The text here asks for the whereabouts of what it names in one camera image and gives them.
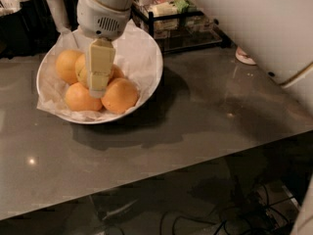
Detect white bowl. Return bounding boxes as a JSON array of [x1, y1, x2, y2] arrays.
[[35, 24, 164, 125]]

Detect hidden back right orange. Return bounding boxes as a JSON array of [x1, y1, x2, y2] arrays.
[[112, 65, 124, 78]]

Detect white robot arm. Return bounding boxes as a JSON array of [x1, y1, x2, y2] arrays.
[[77, 0, 313, 114]]

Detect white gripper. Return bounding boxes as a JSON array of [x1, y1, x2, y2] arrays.
[[77, 0, 133, 98]]

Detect packets in rack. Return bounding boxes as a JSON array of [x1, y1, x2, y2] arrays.
[[140, 0, 212, 39]]

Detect clear plastic water bottle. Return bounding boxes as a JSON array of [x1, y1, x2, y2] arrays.
[[236, 47, 256, 66]]

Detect black floor cables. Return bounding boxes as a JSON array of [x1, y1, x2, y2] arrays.
[[86, 183, 301, 235]]

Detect black wire rack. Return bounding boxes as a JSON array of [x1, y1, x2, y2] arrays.
[[132, 2, 232, 54]]

